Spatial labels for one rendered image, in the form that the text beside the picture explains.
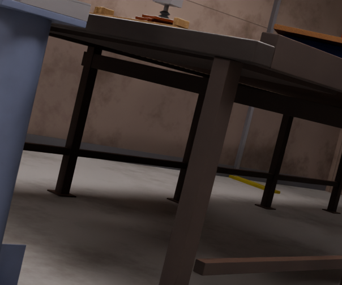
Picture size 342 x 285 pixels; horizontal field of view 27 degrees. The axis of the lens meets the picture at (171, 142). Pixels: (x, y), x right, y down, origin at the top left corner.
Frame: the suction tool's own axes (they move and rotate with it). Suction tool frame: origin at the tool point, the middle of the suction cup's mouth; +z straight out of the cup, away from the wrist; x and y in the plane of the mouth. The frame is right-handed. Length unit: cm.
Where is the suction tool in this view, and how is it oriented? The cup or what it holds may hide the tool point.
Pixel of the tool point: (163, 17)
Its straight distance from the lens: 252.5
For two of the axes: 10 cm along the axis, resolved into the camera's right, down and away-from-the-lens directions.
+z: -2.3, 9.7, 0.8
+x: -6.2, -0.9, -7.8
